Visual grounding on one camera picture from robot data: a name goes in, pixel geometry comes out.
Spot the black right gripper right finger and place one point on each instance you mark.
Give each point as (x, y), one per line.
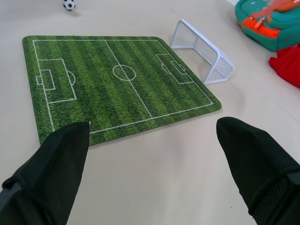
(255, 164)

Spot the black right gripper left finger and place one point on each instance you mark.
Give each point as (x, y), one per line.
(47, 173)

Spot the green soccer field mat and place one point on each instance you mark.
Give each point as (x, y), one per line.
(112, 86)

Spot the white miniature soccer goal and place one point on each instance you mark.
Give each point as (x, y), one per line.
(206, 52)

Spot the small soccer ball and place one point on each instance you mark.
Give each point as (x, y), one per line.
(69, 4)

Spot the red cloth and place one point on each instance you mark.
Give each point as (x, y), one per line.
(287, 64)

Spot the teal and orange backpack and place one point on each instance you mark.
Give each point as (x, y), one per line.
(269, 23)

